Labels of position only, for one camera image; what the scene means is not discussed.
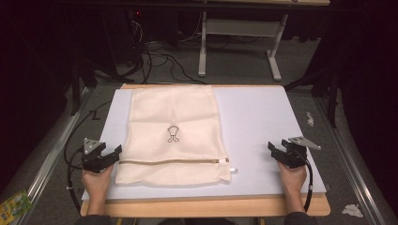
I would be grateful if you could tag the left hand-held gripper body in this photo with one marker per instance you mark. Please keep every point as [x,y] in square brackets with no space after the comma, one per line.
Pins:
[92,161]

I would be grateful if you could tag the white foam board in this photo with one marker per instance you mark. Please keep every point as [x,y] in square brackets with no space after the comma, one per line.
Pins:
[259,125]

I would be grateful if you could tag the crumpled white paper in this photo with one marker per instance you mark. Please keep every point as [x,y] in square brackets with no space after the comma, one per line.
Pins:
[352,210]

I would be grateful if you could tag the green yellow packet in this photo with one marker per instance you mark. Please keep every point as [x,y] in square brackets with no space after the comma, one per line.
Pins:
[14,207]

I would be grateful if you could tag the wooden table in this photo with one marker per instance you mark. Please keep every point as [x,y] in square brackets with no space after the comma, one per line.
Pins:
[219,206]

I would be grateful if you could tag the black stand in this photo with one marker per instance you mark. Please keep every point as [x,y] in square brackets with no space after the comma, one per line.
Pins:
[328,90]
[79,81]

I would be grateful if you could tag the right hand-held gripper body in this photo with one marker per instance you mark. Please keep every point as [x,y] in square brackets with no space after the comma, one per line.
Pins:
[294,156]

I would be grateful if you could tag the metal floor rail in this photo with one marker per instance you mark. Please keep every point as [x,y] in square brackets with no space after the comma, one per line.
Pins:
[347,162]
[53,156]

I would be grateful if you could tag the white metal desk frame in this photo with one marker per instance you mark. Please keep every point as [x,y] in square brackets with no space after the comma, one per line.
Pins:
[241,31]

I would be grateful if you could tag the person's right hand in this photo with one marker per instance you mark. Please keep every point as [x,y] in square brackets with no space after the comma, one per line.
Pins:
[292,179]

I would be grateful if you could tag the cream mesh laundry bag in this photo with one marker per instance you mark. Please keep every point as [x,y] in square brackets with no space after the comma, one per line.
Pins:
[172,125]

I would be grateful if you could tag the person's left hand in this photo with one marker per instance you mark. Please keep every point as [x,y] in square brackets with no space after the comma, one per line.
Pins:
[95,184]

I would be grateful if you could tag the small white scrap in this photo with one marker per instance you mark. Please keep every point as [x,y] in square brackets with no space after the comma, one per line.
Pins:
[310,119]

